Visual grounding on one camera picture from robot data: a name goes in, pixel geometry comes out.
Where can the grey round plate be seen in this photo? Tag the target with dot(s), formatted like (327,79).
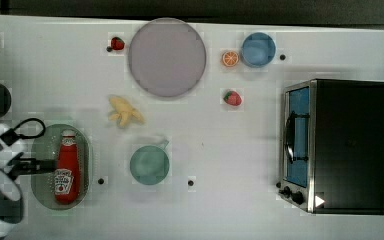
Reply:
(167,57)

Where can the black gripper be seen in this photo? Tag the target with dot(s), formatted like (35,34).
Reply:
(20,166)

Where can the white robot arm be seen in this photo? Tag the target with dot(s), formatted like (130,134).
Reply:
(12,205)

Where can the red plush ketchup bottle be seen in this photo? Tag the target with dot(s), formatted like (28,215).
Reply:
(67,173)

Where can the red plush strawberry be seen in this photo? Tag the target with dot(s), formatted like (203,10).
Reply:
(116,44)
(232,98)

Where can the orange slice toy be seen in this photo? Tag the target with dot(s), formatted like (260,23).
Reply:
(230,58)

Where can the blue bowl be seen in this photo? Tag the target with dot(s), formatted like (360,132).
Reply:
(258,49)

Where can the black toaster oven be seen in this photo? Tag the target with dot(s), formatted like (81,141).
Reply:
(332,159)

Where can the green mug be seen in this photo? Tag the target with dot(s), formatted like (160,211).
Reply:
(150,164)

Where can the yellow plush banana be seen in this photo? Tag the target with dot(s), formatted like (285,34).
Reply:
(123,111)

